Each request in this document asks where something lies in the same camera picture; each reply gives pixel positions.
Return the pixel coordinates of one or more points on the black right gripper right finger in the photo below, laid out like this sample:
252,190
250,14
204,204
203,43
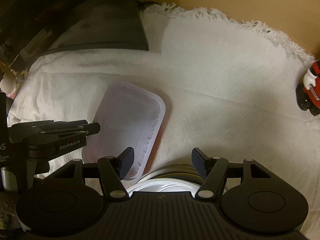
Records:
213,172

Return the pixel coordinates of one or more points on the white fringed table cloth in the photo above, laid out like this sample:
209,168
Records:
228,87

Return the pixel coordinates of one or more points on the red rectangular foil tray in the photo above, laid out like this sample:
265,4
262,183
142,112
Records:
129,116

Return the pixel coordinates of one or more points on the black monitor screen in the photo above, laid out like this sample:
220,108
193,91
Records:
32,28

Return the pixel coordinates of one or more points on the pink potted plant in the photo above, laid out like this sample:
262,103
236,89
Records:
11,81

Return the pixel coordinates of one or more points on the stainless steel bowl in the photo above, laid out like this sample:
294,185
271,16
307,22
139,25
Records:
177,171

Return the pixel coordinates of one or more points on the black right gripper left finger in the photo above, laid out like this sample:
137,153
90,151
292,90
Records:
112,171

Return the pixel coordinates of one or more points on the panda robot figurine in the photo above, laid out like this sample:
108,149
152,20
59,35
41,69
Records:
307,93

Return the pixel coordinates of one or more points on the white plastic bowl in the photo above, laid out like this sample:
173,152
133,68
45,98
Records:
164,185

